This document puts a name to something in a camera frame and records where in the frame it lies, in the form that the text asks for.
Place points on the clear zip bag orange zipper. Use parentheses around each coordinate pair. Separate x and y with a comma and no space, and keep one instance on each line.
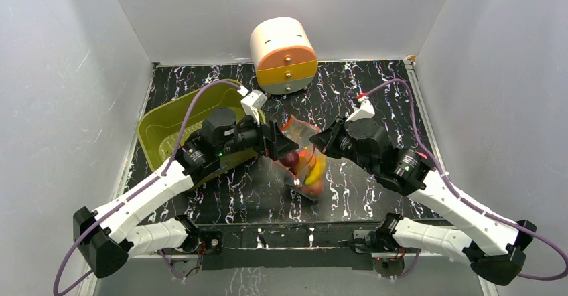
(300,132)

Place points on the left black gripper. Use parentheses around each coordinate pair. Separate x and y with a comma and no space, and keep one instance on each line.
(273,144)

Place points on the dark red toy fruit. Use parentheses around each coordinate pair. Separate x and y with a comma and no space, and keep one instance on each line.
(291,159)

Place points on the yellow toy banana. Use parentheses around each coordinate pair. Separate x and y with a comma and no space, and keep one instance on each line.
(317,171)

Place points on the white cylindrical drawer cabinet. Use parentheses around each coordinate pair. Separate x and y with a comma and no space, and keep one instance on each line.
(283,56)

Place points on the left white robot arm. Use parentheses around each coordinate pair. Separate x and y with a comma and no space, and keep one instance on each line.
(110,235)

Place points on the aluminium frame rail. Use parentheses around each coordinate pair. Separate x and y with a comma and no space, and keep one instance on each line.
(403,271)

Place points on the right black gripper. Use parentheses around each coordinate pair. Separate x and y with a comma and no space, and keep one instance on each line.
(335,135)

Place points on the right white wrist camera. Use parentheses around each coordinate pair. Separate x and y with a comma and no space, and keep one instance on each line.
(365,110)

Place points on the olive green plastic basket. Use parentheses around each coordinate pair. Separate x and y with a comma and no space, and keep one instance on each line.
(158,129)

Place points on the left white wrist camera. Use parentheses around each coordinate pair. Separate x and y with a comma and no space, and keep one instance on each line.
(252,102)

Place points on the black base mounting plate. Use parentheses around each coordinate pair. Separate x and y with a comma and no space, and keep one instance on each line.
(292,245)

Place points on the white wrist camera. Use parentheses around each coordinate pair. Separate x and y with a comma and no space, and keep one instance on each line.
(252,102)
(365,110)

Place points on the orange peach toy fruit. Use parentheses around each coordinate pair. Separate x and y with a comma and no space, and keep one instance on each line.
(304,163)

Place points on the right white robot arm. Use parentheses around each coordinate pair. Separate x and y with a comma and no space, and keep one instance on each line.
(493,250)

